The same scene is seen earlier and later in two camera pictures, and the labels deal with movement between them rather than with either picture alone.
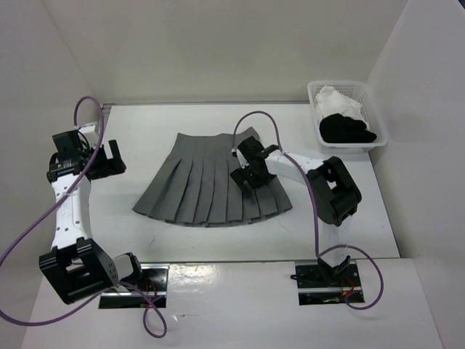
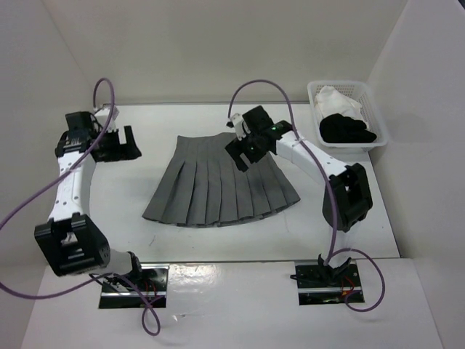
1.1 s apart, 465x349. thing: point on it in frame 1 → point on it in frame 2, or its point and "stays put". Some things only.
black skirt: (338, 129) stays put
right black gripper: (240, 175) → (237, 147)
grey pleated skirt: (195, 185) stays put
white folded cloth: (329, 101) stays put
